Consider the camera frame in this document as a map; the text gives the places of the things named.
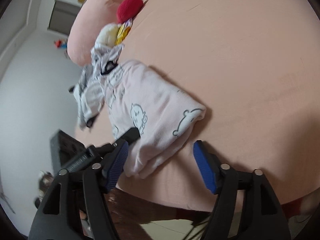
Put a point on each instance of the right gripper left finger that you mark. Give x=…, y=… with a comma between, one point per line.
x=113, y=164

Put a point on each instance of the pink cartoon print pajama garment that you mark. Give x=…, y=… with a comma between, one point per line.
x=163, y=113

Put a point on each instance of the grey wall cabinet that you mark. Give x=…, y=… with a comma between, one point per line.
x=62, y=17

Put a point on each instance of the red plush toy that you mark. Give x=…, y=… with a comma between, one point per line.
x=128, y=9

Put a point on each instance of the large pink pillow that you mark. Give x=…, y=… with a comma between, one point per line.
x=92, y=17

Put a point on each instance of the grey striped white garment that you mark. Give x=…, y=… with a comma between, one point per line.
x=88, y=92

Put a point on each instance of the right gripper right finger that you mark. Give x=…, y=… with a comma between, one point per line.
x=209, y=167

